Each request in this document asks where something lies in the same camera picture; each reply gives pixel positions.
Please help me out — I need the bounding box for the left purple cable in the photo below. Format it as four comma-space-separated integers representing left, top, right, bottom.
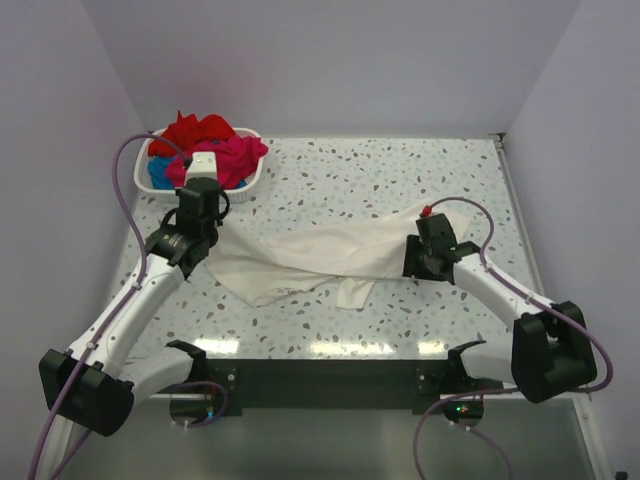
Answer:
27, 133, 194, 480

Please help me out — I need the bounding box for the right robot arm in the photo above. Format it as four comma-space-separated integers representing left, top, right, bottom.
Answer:
403, 208, 597, 403

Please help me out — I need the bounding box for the white t shirt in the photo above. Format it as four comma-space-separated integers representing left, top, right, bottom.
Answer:
207, 207, 474, 310

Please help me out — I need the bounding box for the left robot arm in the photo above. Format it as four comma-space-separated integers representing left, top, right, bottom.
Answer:
39, 177, 230, 437

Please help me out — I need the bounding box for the blue t shirt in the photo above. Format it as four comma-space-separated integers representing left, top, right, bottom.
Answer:
147, 156, 185, 190

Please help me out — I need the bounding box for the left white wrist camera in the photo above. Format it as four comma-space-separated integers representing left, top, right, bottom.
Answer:
185, 151, 218, 186

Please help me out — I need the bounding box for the magenta t shirt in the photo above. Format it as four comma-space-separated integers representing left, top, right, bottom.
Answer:
185, 135, 269, 190

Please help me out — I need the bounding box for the red t shirt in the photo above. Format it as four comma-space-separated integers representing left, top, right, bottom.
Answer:
147, 111, 242, 158

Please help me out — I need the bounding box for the purple cable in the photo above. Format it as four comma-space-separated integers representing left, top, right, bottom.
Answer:
413, 197, 616, 480
27, 133, 194, 480

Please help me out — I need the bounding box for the white plastic laundry basket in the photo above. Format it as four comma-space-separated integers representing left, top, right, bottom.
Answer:
134, 128, 267, 203

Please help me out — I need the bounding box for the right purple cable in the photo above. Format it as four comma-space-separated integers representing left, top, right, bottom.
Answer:
413, 197, 616, 480

